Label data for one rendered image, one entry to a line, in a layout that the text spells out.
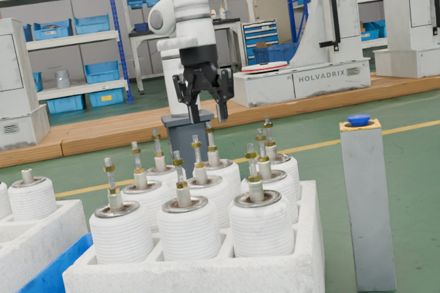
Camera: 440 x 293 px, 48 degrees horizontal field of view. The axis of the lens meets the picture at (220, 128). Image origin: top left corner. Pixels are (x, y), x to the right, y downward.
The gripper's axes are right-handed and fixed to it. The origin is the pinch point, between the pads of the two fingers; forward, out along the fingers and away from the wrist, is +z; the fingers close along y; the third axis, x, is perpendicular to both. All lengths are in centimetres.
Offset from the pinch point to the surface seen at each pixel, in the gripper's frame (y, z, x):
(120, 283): -3.5, 19.6, 32.6
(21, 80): 194, -9, -85
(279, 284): -25.8, 20.8, 22.9
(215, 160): -0.7, 9.1, 0.9
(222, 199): -9.3, 12.9, 11.7
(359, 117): -28.9, 2.5, -6.3
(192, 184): -3.4, 10.3, 12.2
